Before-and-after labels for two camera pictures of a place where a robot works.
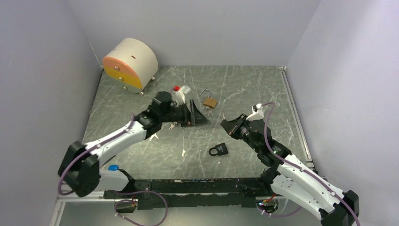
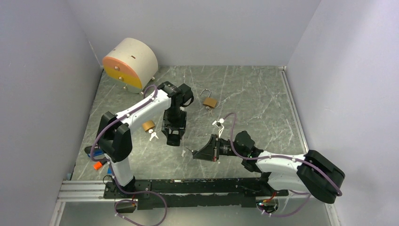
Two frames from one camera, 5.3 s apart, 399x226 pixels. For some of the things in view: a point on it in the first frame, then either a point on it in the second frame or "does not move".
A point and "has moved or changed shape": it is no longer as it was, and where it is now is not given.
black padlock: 221,149 has moved or changed shape
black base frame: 151,193 does not move
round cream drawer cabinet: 131,64 does not move
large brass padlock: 209,101 does not move
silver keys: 210,111 does not move
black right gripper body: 240,129 -> 224,148
